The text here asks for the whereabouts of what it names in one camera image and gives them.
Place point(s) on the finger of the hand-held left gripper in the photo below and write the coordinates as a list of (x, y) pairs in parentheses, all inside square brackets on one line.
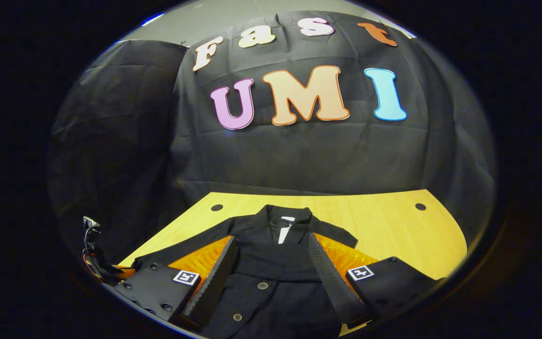
[(125, 271)]

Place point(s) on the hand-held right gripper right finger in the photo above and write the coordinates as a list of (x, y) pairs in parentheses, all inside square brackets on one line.
[(332, 282)]

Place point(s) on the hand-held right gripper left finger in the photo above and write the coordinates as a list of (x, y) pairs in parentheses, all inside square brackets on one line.
[(214, 282)]

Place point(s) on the black buttoned jacket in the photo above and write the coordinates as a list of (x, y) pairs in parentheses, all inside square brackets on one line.
[(275, 263)]

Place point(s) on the black backdrop cloth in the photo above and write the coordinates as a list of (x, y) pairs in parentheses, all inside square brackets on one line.
[(299, 160)]

